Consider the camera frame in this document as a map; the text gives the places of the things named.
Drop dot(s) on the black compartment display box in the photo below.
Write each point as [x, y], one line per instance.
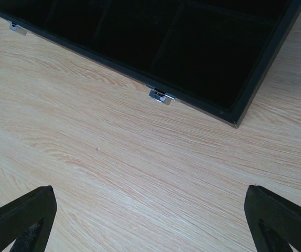
[211, 55]

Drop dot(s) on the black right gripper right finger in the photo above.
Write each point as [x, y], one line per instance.
[274, 222]

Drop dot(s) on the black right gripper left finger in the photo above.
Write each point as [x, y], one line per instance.
[26, 222]

